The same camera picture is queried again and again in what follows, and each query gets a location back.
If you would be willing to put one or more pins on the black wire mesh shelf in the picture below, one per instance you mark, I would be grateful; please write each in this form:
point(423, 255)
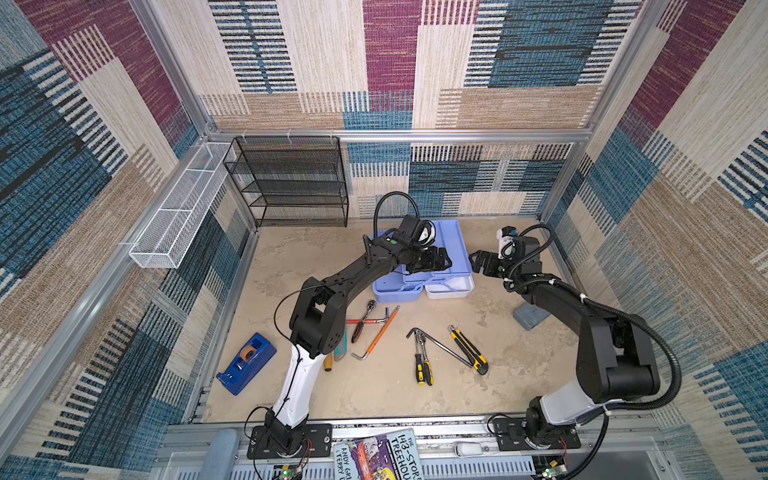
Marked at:
point(290, 181)

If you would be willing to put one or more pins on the red hex key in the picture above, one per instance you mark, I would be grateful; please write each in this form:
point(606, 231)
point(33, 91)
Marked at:
point(368, 320)

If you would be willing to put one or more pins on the red handled pliers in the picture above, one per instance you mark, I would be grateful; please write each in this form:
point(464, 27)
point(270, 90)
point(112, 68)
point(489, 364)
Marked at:
point(371, 304)

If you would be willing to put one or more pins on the grey sponge block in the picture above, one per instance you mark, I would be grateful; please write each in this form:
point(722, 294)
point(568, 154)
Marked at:
point(529, 316)

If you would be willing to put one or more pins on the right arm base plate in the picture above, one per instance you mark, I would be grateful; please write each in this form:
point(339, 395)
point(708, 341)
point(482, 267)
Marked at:
point(515, 434)

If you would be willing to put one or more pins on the yellow black utility knife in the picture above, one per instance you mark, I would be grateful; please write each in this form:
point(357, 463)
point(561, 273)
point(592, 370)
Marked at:
point(475, 358)

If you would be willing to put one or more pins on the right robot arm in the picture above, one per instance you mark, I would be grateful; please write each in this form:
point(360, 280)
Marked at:
point(622, 363)

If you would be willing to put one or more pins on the yellow handled pliers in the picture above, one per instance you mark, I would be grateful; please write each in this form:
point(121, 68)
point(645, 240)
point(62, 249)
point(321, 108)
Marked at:
point(426, 364)

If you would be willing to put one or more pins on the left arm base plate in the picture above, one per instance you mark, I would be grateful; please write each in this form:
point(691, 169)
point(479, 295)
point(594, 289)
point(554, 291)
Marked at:
point(278, 442)

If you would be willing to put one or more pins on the black hex key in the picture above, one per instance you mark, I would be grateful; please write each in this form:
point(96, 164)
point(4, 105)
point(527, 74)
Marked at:
point(421, 334)

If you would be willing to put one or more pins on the white wire mesh basket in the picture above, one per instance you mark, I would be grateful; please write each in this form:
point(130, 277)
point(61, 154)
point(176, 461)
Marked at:
point(166, 239)

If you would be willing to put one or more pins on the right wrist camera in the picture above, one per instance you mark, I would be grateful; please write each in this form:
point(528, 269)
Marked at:
point(505, 237)

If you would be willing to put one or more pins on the blue tape dispenser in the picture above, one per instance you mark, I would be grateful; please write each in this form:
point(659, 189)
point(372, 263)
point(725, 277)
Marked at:
point(247, 363)

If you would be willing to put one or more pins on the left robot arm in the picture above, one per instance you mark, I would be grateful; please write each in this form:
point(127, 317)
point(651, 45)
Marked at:
point(318, 319)

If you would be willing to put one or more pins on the teal utility knife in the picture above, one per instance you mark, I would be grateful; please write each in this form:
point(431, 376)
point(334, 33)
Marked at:
point(341, 349)

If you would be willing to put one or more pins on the colourful treehouse book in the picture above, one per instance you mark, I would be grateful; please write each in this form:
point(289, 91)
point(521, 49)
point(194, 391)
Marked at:
point(392, 456)

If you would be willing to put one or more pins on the white and blue toolbox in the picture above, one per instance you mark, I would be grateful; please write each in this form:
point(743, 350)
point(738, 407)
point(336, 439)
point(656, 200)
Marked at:
point(444, 274)

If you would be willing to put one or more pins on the orange hex key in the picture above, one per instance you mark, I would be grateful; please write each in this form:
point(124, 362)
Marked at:
point(379, 335)

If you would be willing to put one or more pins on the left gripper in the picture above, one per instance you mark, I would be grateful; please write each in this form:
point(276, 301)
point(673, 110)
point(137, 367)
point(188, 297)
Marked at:
point(430, 265)

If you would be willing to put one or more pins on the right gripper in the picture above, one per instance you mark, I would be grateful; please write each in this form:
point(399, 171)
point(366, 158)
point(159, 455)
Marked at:
point(490, 258)

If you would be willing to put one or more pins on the black yellow screwdriver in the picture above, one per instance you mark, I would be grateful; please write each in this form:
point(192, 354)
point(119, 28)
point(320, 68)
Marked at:
point(420, 376)

